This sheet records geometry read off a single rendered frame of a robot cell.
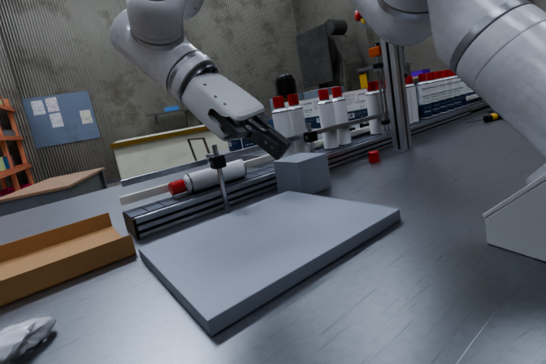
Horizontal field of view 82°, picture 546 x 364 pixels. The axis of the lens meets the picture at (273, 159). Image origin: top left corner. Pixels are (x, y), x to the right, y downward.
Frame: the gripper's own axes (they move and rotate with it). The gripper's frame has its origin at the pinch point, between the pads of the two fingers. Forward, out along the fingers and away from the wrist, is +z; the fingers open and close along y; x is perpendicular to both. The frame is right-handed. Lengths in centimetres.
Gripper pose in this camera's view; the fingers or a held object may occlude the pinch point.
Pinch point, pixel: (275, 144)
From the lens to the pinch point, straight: 48.4
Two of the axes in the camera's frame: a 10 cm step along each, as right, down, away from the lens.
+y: -4.0, 3.1, -8.6
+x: 4.9, -7.2, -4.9
